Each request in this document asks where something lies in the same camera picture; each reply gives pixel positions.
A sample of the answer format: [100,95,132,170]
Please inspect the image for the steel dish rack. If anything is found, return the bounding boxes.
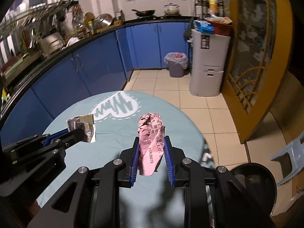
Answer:
[0,1,79,38]

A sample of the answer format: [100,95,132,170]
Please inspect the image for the grey printed paper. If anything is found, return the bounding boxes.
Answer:
[66,114,97,144]

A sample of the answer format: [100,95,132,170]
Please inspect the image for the black wire rack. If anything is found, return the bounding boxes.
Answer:
[193,0,225,19]

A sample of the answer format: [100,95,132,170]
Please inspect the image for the pink paper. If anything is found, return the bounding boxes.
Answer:
[137,113,166,176]

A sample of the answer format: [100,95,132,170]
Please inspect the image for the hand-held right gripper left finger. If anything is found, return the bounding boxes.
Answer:
[27,136,140,228]

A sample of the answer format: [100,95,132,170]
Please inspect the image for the black wok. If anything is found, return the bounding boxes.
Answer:
[131,9,156,17]

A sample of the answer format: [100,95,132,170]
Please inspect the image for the grey trash bin with liner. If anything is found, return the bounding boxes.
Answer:
[164,52,189,78]

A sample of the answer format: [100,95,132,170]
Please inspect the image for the red basket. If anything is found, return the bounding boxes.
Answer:
[206,19,233,36]

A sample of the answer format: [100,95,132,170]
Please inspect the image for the blue packets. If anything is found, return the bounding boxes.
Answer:
[193,20,214,34]

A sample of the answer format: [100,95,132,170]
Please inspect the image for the light blue plastic stool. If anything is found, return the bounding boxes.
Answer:
[270,132,304,187]

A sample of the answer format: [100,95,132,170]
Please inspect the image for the white storage cabinet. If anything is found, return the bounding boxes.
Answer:
[189,29,231,97]

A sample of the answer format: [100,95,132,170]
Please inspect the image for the wooden glass door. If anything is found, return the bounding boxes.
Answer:
[220,0,294,144]

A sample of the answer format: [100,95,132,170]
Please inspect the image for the white cooking pot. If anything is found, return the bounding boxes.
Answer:
[163,3,180,15]

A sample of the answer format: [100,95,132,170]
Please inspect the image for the steel mixing bowl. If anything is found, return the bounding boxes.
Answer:
[94,14,113,28]

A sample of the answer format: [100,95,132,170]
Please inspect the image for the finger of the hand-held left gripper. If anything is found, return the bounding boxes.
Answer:
[47,128,86,158]
[41,128,70,146]

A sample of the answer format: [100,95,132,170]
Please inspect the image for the white plastic bag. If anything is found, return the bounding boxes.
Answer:
[66,37,80,47]

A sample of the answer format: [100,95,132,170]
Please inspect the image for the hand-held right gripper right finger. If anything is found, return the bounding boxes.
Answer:
[164,135,276,228]

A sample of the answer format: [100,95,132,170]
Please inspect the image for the blue kitchen cabinets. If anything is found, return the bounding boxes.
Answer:
[0,21,193,143]

